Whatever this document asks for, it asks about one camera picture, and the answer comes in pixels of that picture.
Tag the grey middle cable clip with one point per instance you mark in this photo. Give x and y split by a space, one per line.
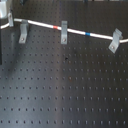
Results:
64 32

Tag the grey left cable clip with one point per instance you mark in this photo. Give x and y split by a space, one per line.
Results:
24 26

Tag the grey right cable clip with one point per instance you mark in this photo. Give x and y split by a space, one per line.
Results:
117 36

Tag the grey cable clip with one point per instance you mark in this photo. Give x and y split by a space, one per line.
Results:
117 36
24 26
64 32

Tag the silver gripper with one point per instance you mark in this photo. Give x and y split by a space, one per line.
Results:
5 6

